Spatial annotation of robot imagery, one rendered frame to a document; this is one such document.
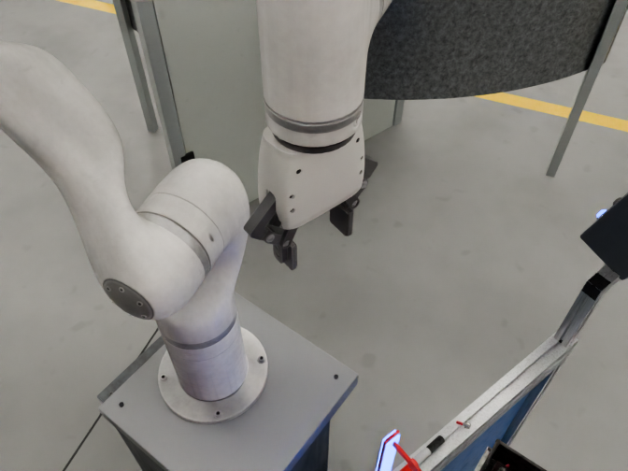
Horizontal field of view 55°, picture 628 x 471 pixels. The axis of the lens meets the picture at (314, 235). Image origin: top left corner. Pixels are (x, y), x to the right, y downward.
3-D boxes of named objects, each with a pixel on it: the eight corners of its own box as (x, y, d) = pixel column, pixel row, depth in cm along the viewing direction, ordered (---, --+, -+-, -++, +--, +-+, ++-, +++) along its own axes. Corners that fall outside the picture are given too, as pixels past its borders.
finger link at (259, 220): (300, 161, 56) (311, 195, 60) (234, 211, 54) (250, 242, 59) (307, 168, 55) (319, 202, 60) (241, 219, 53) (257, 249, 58)
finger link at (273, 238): (277, 207, 60) (280, 249, 65) (250, 222, 58) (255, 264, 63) (296, 226, 58) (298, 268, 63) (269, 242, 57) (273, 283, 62)
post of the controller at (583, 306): (565, 348, 120) (601, 291, 105) (553, 337, 121) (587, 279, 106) (575, 339, 121) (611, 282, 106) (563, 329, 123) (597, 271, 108)
